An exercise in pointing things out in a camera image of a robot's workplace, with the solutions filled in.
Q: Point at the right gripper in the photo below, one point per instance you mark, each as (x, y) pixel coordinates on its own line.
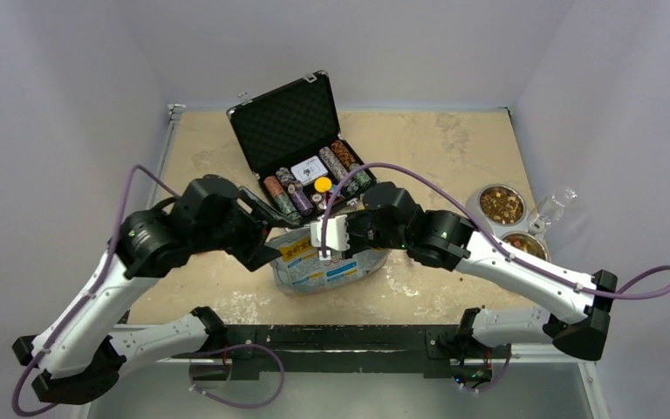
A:
(349, 243)

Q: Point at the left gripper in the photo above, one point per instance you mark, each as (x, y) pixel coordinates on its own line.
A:
(252, 250)

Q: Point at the pet food bag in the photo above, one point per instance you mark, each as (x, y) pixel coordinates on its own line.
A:
(300, 271)

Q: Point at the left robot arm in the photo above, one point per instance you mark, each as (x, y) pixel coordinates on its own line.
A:
(207, 216)

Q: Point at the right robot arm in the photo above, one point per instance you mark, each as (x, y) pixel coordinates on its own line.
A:
(568, 314)

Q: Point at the grey double pet bowl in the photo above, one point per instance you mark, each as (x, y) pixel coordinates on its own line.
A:
(502, 211)

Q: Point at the yellow dealer chip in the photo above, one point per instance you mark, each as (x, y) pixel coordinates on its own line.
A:
(323, 184)

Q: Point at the white playing card box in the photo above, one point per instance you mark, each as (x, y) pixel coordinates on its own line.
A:
(309, 170)

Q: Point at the black poker chip case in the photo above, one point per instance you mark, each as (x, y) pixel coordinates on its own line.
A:
(285, 126)

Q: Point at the clear water bottle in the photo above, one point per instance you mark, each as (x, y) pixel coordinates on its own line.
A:
(550, 210)

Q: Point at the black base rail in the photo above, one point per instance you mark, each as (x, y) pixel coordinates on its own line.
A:
(432, 351)

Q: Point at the aluminium frame rail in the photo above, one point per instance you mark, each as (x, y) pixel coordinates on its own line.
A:
(77, 358)

